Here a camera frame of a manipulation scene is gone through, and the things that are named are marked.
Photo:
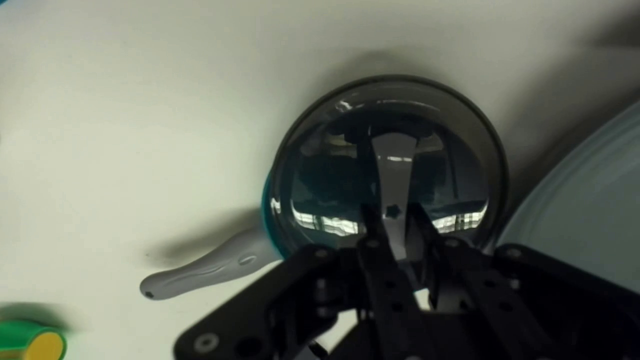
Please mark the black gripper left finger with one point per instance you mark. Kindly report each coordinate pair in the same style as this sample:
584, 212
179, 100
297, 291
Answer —
320, 301

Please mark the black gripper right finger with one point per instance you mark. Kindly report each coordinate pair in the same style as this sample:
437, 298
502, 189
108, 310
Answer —
521, 307

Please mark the green yellow toy food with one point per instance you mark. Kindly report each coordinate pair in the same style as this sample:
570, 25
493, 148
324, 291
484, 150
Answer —
30, 340

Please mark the large grey pan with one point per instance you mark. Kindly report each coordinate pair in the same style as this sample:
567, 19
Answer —
586, 212

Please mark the black glass lid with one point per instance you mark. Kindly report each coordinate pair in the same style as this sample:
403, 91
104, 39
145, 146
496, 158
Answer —
453, 152

